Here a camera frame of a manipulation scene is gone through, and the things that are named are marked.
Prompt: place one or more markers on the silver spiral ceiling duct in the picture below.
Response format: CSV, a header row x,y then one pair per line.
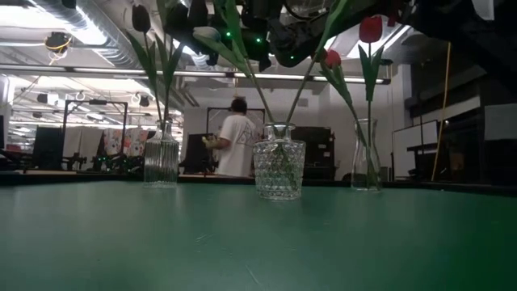
x,y
93,28

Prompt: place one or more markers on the white panel board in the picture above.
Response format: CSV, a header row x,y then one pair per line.
x,y
408,147

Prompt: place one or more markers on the grey wall box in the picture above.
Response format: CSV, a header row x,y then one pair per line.
x,y
303,103

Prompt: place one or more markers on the black frame behind person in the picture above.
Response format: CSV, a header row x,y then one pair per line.
x,y
214,111

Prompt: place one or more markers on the ribbed glass bottle vase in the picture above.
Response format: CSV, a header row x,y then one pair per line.
x,y
161,161

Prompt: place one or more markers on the green table mat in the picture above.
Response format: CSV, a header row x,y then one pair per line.
x,y
202,242

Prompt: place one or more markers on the red artificial tulip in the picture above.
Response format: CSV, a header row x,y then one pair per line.
x,y
371,29
332,59

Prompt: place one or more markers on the long ceiling light rail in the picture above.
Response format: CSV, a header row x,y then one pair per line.
x,y
109,70

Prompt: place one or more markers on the black ceiling spotlight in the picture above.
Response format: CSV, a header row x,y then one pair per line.
x,y
144,101
42,98

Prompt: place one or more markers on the black rig frame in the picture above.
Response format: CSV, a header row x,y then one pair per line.
x,y
97,102

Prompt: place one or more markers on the diamond-cut glass vase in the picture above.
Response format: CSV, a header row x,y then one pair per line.
x,y
278,169

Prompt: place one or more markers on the person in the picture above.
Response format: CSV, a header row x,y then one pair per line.
x,y
238,145

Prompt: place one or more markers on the black cabinet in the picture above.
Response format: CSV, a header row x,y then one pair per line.
x,y
319,149

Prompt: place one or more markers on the white artificial tulip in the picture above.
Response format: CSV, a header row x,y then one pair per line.
x,y
334,22
238,58

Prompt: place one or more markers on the smooth glass carafe vase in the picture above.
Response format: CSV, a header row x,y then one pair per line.
x,y
365,165

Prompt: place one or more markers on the black monitor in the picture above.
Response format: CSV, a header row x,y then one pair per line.
x,y
194,155
48,147

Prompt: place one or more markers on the colourful patterned cloth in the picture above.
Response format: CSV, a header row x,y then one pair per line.
x,y
133,141

